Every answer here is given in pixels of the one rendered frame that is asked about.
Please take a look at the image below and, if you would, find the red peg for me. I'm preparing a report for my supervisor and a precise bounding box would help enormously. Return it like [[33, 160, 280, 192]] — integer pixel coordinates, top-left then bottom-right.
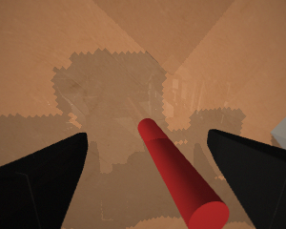
[[138, 118, 229, 229]]

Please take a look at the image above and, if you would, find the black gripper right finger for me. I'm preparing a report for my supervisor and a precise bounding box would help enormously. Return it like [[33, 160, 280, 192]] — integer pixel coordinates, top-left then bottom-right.
[[207, 129, 286, 229]]

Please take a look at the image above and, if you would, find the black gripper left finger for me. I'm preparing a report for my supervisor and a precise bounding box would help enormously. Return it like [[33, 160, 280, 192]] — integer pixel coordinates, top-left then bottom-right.
[[0, 133, 88, 229]]

